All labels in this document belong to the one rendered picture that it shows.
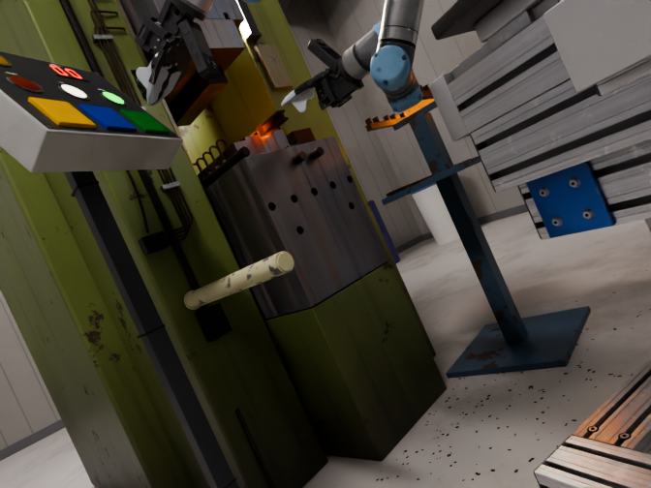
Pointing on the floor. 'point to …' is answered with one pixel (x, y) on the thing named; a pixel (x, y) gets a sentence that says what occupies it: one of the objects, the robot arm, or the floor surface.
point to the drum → (384, 230)
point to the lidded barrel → (435, 214)
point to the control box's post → (169, 361)
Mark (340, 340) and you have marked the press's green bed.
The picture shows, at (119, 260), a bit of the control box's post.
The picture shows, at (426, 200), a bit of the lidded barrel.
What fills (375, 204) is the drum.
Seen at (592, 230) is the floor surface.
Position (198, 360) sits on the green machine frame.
